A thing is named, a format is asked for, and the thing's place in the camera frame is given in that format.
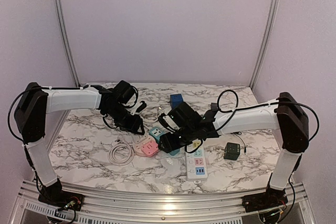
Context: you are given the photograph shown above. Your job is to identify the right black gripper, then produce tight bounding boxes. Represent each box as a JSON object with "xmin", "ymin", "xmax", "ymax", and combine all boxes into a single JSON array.
[{"xmin": 157, "ymin": 124, "xmax": 197, "ymax": 153}]

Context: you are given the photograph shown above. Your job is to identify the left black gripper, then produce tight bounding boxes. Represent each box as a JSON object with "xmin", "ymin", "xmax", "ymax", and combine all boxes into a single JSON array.
[{"xmin": 105, "ymin": 104, "xmax": 145, "ymax": 135}]

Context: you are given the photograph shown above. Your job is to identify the teal power strip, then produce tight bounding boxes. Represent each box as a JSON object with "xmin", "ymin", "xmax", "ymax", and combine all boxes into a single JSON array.
[{"xmin": 149, "ymin": 127, "xmax": 180, "ymax": 156}]

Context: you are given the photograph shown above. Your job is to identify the pink square plug adapter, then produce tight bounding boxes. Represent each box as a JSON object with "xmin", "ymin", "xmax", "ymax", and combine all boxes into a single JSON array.
[{"xmin": 141, "ymin": 140, "xmax": 159, "ymax": 157}]

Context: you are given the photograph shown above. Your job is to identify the white long power strip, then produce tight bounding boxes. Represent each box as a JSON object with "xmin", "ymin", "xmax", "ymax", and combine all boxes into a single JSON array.
[{"xmin": 185, "ymin": 140, "xmax": 208, "ymax": 184}]

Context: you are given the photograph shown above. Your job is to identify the blue cube socket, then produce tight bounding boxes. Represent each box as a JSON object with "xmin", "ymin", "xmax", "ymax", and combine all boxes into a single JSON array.
[{"xmin": 170, "ymin": 93, "xmax": 183, "ymax": 109}]

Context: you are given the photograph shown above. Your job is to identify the dark grey USB charger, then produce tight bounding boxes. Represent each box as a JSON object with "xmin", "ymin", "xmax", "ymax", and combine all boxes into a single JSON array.
[{"xmin": 210, "ymin": 103, "xmax": 218, "ymax": 111}]

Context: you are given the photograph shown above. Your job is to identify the dark green cube socket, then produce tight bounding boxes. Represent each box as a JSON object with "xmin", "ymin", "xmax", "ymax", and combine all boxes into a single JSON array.
[{"xmin": 224, "ymin": 142, "xmax": 240, "ymax": 161}]

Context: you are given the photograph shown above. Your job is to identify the pink round power strip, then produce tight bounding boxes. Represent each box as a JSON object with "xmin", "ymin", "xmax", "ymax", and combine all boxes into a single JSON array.
[{"xmin": 132, "ymin": 135, "xmax": 147, "ymax": 157}]

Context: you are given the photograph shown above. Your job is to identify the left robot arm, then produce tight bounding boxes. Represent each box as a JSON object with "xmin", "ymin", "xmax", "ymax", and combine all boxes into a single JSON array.
[{"xmin": 7, "ymin": 80, "xmax": 145, "ymax": 206}]

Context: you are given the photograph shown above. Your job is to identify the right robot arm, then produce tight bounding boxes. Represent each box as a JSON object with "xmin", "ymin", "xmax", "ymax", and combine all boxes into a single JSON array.
[{"xmin": 158, "ymin": 92, "xmax": 310, "ymax": 207}]

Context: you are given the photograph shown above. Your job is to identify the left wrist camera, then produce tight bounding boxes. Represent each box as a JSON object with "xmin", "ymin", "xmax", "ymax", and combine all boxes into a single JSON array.
[{"xmin": 113, "ymin": 80, "xmax": 139, "ymax": 109}]

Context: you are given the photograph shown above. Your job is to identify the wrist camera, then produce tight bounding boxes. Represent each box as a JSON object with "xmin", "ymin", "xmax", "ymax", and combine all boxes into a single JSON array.
[
  {"xmin": 167, "ymin": 102, "xmax": 202, "ymax": 129},
  {"xmin": 113, "ymin": 80, "xmax": 139, "ymax": 109}
]

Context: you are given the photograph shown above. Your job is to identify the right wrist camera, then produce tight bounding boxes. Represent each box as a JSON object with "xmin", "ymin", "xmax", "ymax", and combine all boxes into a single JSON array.
[{"xmin": 167, "ymin": 102, "xmax": 202, "ymax": 129}]

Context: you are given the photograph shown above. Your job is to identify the coiled white cable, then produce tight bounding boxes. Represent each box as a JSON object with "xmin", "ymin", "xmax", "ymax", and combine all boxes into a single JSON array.
[{"xmin": 108, "ymin": 142, "xmax": 134, "ymax": 166}]

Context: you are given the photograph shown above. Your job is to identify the thin black cable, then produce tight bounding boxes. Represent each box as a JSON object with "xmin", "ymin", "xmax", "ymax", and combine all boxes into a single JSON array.
[{"xmin": 235, "ymin": 132, "xmax": 247, "ymax": 154}]

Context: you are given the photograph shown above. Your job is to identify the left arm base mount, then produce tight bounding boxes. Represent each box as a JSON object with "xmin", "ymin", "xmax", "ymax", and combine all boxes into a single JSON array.
[{"xmin": 38, "ymin": 191, "xmax": 85, "ymax": 211}]

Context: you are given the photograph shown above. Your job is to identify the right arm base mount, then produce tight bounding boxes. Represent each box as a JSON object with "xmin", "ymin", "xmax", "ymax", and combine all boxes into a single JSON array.
[{"xmin": 242, "ymin": 193, "xmax": 288, "ymax": 212}]

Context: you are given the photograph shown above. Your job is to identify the front aluminium rail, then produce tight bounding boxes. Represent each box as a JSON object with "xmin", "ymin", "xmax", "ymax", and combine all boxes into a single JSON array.
[{"xmin": 9, "ymin": 180, "xmax": 315, "ymax": 223}]

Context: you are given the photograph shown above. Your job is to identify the left aluminium frame post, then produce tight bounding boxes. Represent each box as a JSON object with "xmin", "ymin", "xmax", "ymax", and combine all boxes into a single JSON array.
[{"xmin": 54, "ymin": 0, "xmax": 80, "ymax": 87}]

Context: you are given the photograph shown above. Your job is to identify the aluminium frame post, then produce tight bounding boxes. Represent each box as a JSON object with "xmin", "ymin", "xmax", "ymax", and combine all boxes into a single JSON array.
[
  {"xmin": 54, "ymin": 0, "xmax": 80, "ymax": 87},
  {"xmin": 249, "ymin": 0, "xmax": 280, "ymax": 90}
]

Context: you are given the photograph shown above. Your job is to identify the right aluminium frame post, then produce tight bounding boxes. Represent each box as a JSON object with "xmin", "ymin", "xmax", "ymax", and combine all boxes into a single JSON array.
[{"xmin": 249, "ymin": 0, "xmax": 280, "ymax": 90}]

